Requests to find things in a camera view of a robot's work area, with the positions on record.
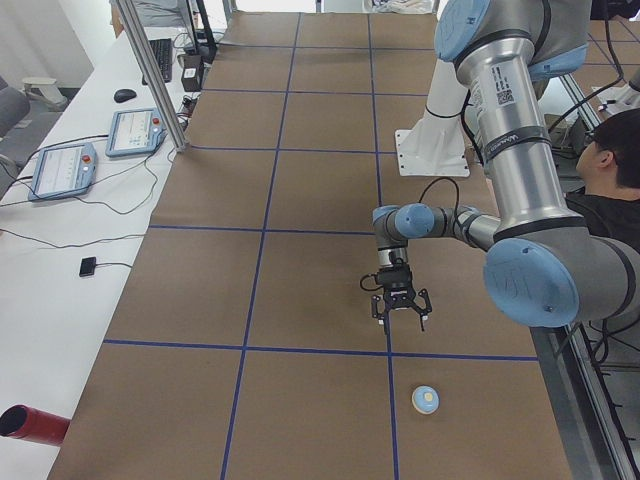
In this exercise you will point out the red cylinder tube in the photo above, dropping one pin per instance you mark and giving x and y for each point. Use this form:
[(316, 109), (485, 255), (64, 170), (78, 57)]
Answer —
[(30, 424)]

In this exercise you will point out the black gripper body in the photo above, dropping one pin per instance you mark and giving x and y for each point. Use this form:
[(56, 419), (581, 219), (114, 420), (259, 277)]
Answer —
[(398, 298)]

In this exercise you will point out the blue bell with cream button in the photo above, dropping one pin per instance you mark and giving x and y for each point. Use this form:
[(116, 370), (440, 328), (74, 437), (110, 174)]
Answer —
[(425, 400)]

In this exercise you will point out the black box with label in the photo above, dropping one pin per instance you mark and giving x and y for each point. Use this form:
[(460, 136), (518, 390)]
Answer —
[(192, 73)]

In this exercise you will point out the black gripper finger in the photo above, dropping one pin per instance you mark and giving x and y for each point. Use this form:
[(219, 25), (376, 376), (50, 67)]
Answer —
[(380, 311), (422, 306)]

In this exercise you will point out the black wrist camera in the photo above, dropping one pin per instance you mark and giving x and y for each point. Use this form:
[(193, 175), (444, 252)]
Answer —
[(394, 278)]

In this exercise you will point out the black computer mouse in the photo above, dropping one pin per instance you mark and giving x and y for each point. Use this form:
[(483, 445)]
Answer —
[(124, 95)]

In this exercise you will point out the black monitor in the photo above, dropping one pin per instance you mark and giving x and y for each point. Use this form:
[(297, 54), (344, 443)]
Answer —
[(203, 40)]

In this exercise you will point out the small black puck device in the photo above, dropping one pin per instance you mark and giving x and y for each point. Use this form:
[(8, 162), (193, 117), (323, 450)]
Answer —
[(87, 266)]

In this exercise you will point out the black keyboard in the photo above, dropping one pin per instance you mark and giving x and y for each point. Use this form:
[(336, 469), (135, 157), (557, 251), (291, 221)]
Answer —
[(162, 50)]

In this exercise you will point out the far blue teach pendant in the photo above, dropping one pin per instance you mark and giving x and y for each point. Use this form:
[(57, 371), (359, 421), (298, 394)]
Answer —
[(135, 132)]

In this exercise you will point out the blue teach pendant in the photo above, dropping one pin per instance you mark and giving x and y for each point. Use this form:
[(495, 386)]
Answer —
[(135, 132), (63, 171)]

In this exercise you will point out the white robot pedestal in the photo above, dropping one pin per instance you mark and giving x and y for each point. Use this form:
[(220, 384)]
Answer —
[(435, 145)]

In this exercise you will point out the person in black shirt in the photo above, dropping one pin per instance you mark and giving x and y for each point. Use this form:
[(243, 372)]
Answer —
[(609, 168)]

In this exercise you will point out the aluminium frame post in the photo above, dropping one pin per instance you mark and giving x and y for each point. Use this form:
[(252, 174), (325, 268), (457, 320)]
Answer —
[(151, 71)]

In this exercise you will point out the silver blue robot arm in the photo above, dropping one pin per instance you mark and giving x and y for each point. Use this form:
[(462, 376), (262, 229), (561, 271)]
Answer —
[(543, 267)]

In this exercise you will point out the near blue teach pendant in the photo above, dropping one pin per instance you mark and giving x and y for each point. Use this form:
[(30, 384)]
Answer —
[(63, 171)]

